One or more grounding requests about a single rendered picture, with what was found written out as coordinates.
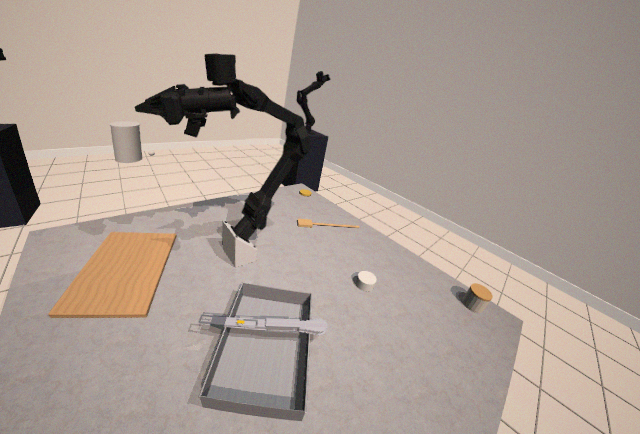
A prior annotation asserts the wooden board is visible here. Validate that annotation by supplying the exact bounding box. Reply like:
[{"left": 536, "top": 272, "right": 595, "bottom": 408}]
[{"left": 48, "top": 232, "right": 177, "bottom": 318}]

